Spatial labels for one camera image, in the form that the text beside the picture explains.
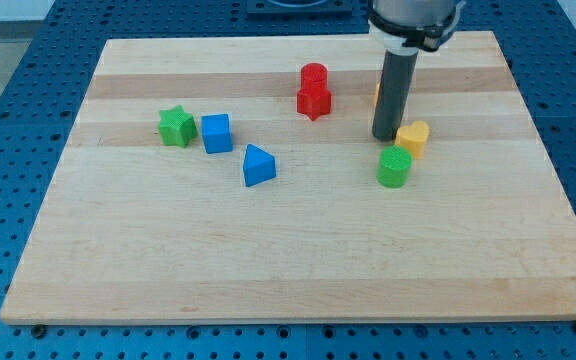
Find green cylinder block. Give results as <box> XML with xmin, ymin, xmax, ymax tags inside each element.
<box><xmin>377</xmin><ymin>145</ymin><xmax>413</xmax><ymax>188</ymax></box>

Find blue triangle block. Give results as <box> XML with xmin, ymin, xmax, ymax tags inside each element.
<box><xmin>242</xmin><ymin>144</ymin><xmax>276</xmax><ymax>187</ymax></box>

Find green star block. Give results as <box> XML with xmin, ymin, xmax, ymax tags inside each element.
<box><xmin>158</xmin><ymin>105</ymin><xmax>198</xmax><ymax>148</ymax></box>

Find yellow block behind rod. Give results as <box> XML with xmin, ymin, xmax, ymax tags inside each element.
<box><xmin>373</xmin><ymin>83</ymin><xmax>381</xmax><ymax>108</ymax></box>

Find wooden board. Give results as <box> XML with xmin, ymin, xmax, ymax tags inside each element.
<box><xmin>0</xmin><ymin>31</ymin><xmax>576</xmax><ymax>325</ymax></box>

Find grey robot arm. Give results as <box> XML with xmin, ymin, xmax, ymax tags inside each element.
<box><xmin>368</xmin><ymin>0</ymin><xmax>465</xmax><ymax>141</ymax></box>

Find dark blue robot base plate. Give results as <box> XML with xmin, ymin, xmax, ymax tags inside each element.
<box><xmin>244</xmin><ymin>0</ymin><xmax>353</xmax><ymax>17</ymax></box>

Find yellow heart block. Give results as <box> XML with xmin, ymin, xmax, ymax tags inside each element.
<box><xmin>394</xmin><ymin>120</ymin><xmax>430</xmax><ymax>160</ymax></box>

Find red cylinder block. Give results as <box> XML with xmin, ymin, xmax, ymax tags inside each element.
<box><xmin>300</xmin><ymin>63</ymin><xmax>328</xmax><ymax>89</ymax></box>

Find blue cube block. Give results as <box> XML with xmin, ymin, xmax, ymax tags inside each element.
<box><xmin>201</xmin><ymin>114</ymin><xmax>233</xmax><ymax>154</ymax></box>

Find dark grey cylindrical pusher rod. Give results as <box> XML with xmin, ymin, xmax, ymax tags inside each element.
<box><xmin>372</xmin><ymin>51</ymin><xmax>417</xmax><ymax>142</ymax></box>

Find red star block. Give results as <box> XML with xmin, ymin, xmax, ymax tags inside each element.
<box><xmin>297</xmin><ymin>87</ymin><xmax>332</xmax><ymax>121</ymax></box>

